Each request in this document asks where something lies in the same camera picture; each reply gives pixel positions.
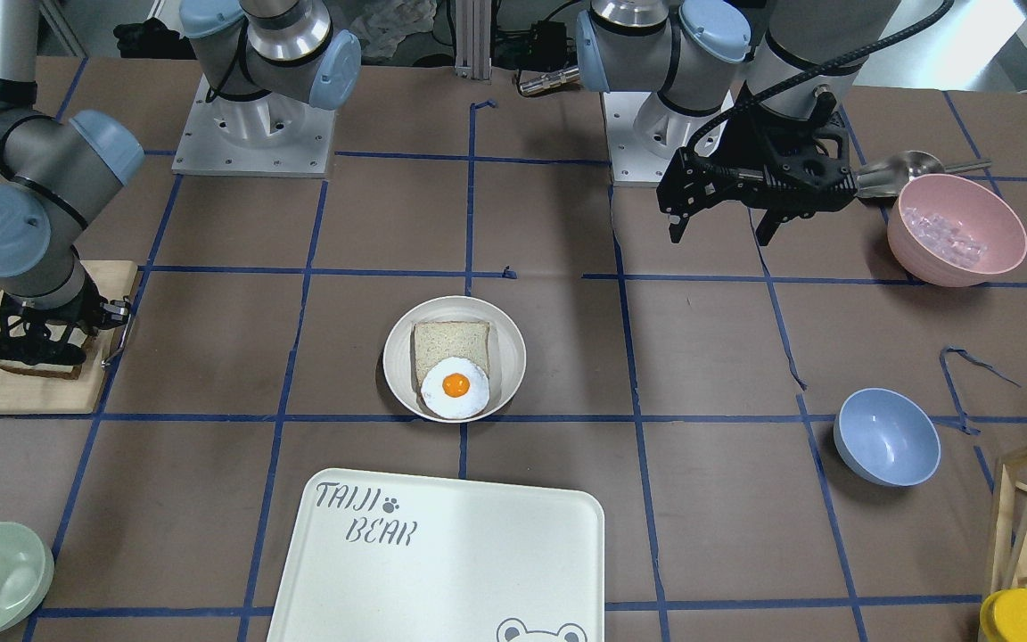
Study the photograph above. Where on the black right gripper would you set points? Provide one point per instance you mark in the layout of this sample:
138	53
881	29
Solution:
29	336

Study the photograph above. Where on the bread slice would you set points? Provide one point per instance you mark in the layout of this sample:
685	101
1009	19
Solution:
433	342
41	366

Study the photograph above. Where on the blue bowl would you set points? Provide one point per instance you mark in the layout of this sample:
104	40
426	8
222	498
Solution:
886	439

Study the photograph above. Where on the fried egg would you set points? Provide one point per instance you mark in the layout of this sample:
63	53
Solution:
455	388

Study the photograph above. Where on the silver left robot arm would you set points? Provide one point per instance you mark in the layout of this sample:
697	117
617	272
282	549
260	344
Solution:
742	98

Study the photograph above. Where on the wooden cutting board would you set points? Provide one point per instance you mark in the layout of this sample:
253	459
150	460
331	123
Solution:
22	394

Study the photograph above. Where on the cream bear tray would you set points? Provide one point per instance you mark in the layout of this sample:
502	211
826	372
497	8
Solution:
394	557

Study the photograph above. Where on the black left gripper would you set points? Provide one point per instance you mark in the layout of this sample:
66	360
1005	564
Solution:
739	145

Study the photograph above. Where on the pink bowl with ice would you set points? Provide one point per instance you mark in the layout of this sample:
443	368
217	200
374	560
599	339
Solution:
952	232

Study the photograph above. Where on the round cream plate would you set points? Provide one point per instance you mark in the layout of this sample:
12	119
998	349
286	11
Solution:
507	352

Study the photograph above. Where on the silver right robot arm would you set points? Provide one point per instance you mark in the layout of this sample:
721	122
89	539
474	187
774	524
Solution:
269	65

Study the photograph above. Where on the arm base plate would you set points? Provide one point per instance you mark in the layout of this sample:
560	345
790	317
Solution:
274	136
642	134

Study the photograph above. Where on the metal scoop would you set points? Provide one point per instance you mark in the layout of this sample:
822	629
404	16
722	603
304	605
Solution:
885	178

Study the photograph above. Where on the aluminium frame post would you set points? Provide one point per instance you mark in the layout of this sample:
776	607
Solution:
473	24

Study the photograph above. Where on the yellow mug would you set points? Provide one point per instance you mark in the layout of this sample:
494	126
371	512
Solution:
1003	616

